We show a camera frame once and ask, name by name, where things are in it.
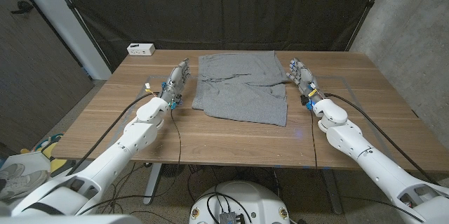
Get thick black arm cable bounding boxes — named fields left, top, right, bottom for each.
left=323, top=92, right=441, bottom=186
left=65, top=91, right=157, bottom=176

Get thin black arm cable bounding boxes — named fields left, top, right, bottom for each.
left=309, top=108, right=319, bottom=171
left=170, top=107, right=183, bottom=176

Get grey sneaker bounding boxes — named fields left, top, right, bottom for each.
left=0, top=163, right=26, bottom=181
left=0, top=170, right=49, bottom=200

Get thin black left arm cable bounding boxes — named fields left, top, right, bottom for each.
left=170, top=107, right=183, bottom=176

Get black backdrop curtain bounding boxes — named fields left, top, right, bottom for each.
left=52, top=0, right=390, bottom=72

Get yellow and teal floor item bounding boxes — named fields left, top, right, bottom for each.
left=20, top=133, right=67, bottom=175

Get dark round grille object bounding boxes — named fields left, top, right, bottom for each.
left=160, top=163, right=186, bottom=178

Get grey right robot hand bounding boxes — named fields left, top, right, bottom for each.
left=286, top=58, right=326, bottom=109

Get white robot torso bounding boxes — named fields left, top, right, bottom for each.
left=188, top=180, right=291, bottom=224

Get black door handle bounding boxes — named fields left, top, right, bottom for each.
left=10, top=0, right=34, bottom=15

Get grey fabric shorts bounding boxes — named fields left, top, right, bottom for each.
left=191, top=51, right=290, bottom=128

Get white power strip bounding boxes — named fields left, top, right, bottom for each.
left=126, top=43, right=156, bottom=57

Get black backdrop stand pole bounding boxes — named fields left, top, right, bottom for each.
left=45, top=0, right=114, bottom=73
left=344, top=0, right=390, bottom=53

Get grey torso electronics box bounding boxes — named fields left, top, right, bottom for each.
left=219, top=211, right=246, bottom=224

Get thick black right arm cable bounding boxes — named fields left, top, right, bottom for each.
left=323, top=92, right=441, bottom=186

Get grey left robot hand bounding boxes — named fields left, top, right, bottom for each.
left=157, top=58, right=192, bottom=107

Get white door frame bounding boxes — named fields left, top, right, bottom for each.
left=10, top=0, right=112, bottom=81

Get grey table leg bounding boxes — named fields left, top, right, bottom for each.
left=321, top=169, right=344, bottom=215
left=142, top=163, right=163, bottom=206

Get dark wooden door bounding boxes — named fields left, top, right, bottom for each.
left=0, top=0, right=95, bottom=154

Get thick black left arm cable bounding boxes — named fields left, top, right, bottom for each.
left=65, top=91, right=157, bottom=176

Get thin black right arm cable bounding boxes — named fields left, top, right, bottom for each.
left=309, top=108, right=319, bottom=171

